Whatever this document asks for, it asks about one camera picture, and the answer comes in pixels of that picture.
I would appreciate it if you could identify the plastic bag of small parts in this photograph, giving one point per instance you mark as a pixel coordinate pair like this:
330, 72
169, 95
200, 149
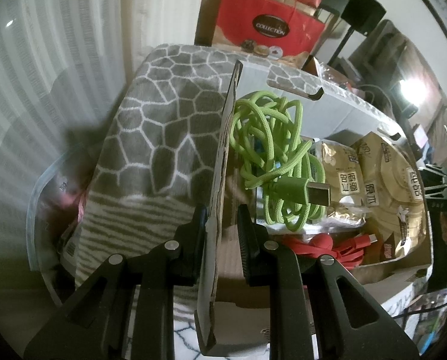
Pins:
328, 75

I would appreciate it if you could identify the grey patterned blanket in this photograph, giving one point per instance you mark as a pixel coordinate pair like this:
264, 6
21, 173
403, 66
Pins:
163, 120

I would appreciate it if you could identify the red gift bag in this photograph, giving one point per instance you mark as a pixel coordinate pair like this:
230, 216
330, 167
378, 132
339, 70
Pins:
238, 22

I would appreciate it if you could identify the gold snack packet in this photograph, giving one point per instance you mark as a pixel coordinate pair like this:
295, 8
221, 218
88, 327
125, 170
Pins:
343, 183
392, 195

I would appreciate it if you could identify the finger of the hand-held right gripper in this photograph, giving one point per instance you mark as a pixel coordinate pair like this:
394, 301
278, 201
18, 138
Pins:
436, 171
436, 192

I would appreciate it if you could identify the lit lamp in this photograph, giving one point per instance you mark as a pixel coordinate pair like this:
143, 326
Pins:
407, 88

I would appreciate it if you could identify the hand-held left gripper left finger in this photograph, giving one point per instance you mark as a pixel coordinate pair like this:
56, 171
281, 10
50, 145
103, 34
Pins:
198, 232

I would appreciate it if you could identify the clear plastic storage bag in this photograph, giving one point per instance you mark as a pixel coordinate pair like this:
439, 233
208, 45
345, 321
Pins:
47, 210

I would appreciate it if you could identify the white hexagon print cardboard box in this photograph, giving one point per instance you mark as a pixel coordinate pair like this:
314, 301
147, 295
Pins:
343, 112

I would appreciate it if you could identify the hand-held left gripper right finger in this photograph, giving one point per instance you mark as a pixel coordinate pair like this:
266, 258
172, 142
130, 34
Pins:
246, 240

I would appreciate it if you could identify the black electronic device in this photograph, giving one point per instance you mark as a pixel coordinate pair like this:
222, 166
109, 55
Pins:
408, 111

